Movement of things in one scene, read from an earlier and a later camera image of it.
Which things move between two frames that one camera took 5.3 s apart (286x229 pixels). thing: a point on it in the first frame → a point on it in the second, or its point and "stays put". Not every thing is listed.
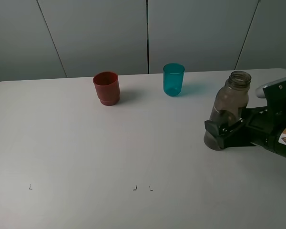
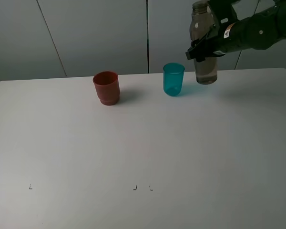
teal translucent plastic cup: [173, 74] stays put
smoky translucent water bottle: [228, 104] → [202, 22]
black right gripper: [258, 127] → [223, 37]
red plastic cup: [107, 86] stays put
